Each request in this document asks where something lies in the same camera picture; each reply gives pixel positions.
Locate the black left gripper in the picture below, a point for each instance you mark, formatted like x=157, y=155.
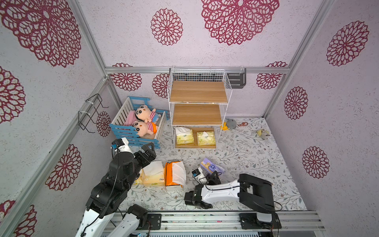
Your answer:
x=151, y=154

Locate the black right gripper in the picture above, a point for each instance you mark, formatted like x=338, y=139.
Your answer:
x=211, y=180

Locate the purple tissue pack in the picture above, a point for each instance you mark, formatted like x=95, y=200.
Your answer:
x=210, y=167

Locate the yellow tissue pack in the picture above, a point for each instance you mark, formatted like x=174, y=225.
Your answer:
x=154, y=175
x=140, y=179

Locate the orange tissue pack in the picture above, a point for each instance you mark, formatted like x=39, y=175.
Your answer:
x=175, y=176

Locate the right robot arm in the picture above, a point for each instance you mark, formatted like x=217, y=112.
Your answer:
x=253, y=192

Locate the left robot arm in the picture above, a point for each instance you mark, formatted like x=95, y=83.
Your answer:
x=107, y=196

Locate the green tissue pack left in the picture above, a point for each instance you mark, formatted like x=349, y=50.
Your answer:
x=184, y=135

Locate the green tissue pack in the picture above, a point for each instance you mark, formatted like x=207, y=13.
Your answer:
x=206, y=138
x=184, y=135

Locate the green tissue pack right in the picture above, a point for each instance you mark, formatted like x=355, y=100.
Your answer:
x=206, y=138

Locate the plush doll orange shorts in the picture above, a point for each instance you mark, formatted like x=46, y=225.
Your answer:
x=145, y=128

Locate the blue white toy crib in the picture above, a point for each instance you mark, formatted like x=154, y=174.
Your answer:
x=121, y=125

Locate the plush doll blue shorts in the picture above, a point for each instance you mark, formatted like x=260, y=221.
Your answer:
x=145, y=114

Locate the grey yellow plush toy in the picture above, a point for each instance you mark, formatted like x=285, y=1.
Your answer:
x=229, y=124

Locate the small yellow grey plush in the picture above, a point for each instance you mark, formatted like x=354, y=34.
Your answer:
x=263, y=134

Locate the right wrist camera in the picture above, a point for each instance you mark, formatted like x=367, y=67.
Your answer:
x=199, y=176

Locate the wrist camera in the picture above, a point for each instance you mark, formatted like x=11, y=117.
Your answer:
x=120, y=145
x=199, y=176

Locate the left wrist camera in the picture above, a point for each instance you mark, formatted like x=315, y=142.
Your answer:
x=120, y=145

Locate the black wire wall rack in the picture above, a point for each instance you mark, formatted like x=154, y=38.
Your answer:
x=85, y=117

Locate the white wire wooden shelf rack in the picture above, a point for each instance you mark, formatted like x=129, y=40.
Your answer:
x=198, y=99

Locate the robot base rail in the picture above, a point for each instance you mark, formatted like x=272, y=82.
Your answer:
x=221, y=222

